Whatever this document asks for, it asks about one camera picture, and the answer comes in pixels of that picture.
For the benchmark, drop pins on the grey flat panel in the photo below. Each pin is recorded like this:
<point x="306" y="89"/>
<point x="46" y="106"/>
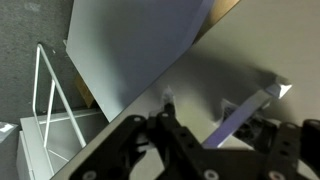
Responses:
<point x="133" y="43"/>

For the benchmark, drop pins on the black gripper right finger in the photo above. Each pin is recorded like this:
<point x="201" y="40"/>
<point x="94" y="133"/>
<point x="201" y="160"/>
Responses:
<point x="293" y="150"/>

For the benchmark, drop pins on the grey metal cabinet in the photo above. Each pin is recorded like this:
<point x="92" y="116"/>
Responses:
<point x="266" y="40"/>

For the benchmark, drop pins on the small grey object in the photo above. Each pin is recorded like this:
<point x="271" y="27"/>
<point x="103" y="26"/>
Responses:
<point x="6" y="129"/>

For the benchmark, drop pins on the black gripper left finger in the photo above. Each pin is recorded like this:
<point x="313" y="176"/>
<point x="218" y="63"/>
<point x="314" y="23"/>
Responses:
<point x="146" y="150"/>

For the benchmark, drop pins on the grey metal box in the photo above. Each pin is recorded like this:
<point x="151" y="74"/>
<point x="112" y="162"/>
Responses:
<point x="66" y="133"/>

